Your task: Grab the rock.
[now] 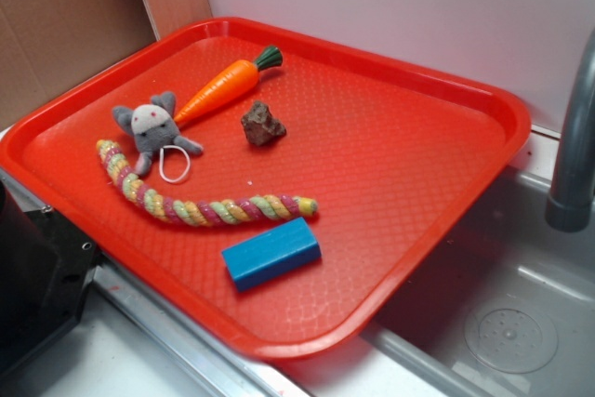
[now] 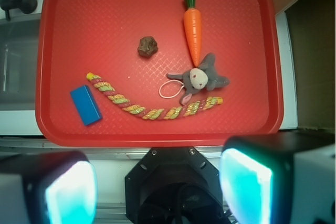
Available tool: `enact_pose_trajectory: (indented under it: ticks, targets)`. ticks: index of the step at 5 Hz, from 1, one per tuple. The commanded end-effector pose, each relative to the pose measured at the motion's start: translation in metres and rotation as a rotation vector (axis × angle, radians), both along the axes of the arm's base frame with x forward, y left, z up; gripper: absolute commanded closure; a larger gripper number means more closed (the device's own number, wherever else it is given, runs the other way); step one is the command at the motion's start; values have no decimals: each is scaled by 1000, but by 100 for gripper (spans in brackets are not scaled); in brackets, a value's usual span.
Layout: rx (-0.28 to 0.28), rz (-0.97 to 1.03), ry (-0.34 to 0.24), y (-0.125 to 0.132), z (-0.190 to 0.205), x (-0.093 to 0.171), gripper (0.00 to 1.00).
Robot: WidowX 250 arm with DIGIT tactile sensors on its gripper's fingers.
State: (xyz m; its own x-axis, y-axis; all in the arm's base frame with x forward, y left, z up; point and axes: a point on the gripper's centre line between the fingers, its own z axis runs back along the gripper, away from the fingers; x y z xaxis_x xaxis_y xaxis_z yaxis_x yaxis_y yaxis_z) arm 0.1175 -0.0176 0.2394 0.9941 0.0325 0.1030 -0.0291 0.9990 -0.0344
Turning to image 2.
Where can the red plastic tray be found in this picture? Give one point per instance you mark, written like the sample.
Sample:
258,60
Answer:
102,36

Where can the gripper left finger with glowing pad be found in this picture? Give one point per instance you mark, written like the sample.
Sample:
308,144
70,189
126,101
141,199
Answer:
58,187

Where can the blue rectangular block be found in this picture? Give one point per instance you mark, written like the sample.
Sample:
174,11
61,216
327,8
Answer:
86,105

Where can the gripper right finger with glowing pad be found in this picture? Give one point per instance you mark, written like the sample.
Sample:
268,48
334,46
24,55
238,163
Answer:
286,177

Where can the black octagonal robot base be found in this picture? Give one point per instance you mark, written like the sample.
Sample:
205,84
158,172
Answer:
174,185

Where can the twisted red yellow rope toy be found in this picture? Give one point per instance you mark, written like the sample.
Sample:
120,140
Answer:
144,113

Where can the grey plush bunny keychain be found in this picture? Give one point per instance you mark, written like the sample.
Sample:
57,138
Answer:
203,77

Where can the orange toy carrot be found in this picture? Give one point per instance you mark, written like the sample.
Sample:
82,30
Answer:
192,21

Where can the brown rock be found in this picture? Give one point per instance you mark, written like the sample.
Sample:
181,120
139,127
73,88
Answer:
147,47

